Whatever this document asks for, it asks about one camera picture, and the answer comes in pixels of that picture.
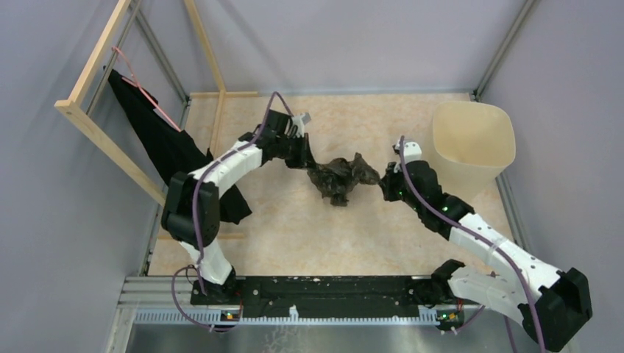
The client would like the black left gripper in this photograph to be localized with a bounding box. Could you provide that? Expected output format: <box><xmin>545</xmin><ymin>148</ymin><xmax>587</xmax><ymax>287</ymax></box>
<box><xmin>275</xmin><ymin>132</ymin><xmax>319</xmax><ymax>170</ymax></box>

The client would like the dark translucent trash bag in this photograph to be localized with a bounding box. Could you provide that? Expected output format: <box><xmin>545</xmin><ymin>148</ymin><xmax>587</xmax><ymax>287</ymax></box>
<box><xmin>306</xmin><ymin>152</ymin><xmax>381</xmax><ymax>207</ymax></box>

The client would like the beige plastic trash bin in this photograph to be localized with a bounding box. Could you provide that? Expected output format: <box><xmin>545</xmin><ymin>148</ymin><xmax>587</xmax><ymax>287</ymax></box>
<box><xmin>422</xmin><ymin>101</ymin><xmax>517</xmax><ymax>202</ymax></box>

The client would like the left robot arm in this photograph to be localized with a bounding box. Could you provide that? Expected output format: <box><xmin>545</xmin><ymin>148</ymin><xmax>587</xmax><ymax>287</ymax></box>
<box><xmin>161</xmin><ymin>110</ymin><xmax>315</xmax><ymax>304</ymax></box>

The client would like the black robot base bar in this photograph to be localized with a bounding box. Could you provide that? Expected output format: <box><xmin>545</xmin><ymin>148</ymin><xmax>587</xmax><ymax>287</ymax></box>
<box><xmin>190</xmin><ymin>276</ymin><xmax>470</xmax><ymax>319</ymax></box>

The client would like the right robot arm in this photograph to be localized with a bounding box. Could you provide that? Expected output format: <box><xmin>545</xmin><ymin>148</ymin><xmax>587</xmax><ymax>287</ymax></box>
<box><xmin>380</xmin><ymin>160</ymin><xmax>593</xmax><ymax>352</ymax></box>

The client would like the black hanging shirt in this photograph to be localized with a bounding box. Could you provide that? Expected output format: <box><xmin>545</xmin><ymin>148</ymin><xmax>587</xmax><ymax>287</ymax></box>
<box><xmin>107</xmin><ymin>68</ymin><xmax>253</xmax><ymax>225</ymax></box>

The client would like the pink clothes hanger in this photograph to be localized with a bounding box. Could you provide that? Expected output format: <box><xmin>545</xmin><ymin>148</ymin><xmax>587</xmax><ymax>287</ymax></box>
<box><xmin>111</xmin><ymin>46</ymin><xmax>182</xmax><ymax>132</ymax></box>

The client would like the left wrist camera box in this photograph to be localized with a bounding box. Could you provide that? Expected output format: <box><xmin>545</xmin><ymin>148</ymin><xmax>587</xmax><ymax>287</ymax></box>
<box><xmin>291</xmin><ymin>112</ymin><xmax>311</xmax><ymax>131</ymax></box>

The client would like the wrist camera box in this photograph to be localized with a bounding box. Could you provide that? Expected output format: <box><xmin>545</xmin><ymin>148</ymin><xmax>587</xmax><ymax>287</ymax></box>
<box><xmin>393</xmin><ymin>140</ymin><xmax>422</xmax><ymax>164</ymax></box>
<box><xmin>291</xmin><ymin>112</ymin><xmax>311</xmax><ymax>131</ymax></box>

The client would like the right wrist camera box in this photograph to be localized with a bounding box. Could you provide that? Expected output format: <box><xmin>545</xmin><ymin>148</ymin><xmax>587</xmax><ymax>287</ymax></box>
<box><xmin>393</xmin><ymin>140</ymin><xmax>422</xmax><ymax>164</ymax></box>

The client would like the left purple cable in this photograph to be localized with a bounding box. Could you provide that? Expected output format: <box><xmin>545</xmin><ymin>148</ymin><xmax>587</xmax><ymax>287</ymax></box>
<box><xmin>170</xmin><ymin>91</ymin><xmax>294</xmax><ymax>333</ymax></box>

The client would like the purple cable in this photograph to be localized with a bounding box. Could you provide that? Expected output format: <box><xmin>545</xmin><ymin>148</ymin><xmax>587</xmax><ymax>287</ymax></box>
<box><xmin>170</xmin><ymin>91</ymin><xmax>294</xmax><ymax>333</ymax></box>
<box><xmin>397</xmin><ymin>135</ymin><xmax>550</xmax><ymax>353</ymax></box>

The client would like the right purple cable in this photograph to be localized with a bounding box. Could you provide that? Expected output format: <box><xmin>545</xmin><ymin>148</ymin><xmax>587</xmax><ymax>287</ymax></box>
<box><xmin>397</xmin><ymin>135</ymin><xmax>550</xmax><ymax>353</ymax></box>

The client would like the aluminium frame rail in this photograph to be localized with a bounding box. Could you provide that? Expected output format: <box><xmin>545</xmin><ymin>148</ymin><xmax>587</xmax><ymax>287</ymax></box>
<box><xmin>118</xmin><ymin>274</ymin><xmax>481</xmax><ymax>331</ymax></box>

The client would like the wooden clothes rack frame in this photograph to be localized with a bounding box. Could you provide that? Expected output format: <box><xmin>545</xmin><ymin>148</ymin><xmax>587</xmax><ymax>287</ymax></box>
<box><xmin>54</xmin><ymin>0</ymin><xmax>260</xmax><ymax>240</ymax></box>

